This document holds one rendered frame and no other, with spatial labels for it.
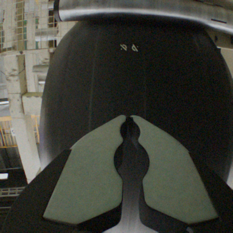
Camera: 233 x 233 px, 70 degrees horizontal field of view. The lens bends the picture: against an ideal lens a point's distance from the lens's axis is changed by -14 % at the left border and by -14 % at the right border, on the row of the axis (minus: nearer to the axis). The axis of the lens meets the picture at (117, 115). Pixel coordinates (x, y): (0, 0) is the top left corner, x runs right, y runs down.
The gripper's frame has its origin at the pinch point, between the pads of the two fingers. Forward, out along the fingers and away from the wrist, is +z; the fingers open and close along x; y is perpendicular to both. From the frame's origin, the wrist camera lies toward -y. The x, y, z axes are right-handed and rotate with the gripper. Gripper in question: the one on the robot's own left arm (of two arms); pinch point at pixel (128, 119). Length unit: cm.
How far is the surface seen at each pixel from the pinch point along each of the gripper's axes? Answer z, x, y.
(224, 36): 31.5, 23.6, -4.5
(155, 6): 18.0, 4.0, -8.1
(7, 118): 438, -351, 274
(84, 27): 18.7, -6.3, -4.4
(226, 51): 33.5, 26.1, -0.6
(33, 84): 492, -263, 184
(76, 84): 10.0, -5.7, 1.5
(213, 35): 37.7, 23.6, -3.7
